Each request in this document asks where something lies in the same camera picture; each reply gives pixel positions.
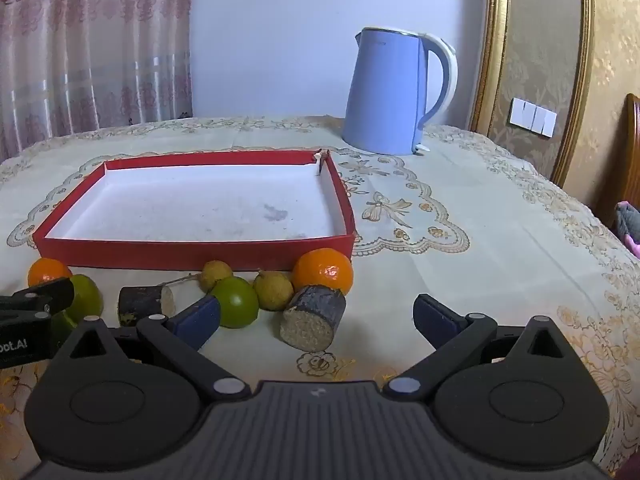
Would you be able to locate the orange tangerine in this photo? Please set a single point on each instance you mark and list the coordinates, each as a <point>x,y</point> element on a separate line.
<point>322,270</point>
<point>45,270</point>

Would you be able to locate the longan with stem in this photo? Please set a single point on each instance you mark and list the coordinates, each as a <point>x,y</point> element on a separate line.
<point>216,274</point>

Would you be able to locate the wooden bed headboard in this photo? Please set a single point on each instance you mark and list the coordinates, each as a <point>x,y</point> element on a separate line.
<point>631,160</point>

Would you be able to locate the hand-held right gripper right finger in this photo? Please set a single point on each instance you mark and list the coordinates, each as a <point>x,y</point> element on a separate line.
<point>435,322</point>

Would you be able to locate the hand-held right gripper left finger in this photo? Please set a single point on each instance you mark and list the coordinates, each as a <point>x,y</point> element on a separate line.
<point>200,319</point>

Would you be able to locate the white wall light switch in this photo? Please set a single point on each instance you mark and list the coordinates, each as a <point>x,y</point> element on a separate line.
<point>532,116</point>

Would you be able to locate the blue electric kettle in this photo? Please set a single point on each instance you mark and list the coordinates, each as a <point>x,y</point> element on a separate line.
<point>385,95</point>

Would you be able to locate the pink cloth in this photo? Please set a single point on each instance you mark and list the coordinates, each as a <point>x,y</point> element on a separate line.
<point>635,249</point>

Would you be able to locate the red cardboard tray box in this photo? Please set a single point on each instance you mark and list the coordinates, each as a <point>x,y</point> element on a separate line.
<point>190,255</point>

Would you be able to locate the dark sugarcane piece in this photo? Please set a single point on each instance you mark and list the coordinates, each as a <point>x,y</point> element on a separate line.
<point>142,302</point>
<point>312,317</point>

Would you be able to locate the grey cloth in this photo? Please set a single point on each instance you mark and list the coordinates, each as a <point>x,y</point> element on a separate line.
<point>629,220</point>

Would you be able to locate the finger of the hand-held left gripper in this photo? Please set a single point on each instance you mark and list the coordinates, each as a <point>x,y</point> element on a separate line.
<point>25,317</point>
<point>50,292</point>

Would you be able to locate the green round citrus fruit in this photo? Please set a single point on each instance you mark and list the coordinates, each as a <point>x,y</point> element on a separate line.
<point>237,302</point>
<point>87,297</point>

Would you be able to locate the pink patterned curtain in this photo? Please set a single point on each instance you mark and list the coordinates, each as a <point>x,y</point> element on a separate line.
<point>75,60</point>

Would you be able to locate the gold wall moulding strip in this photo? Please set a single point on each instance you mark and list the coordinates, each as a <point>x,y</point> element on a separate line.
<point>492,50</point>
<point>577,85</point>

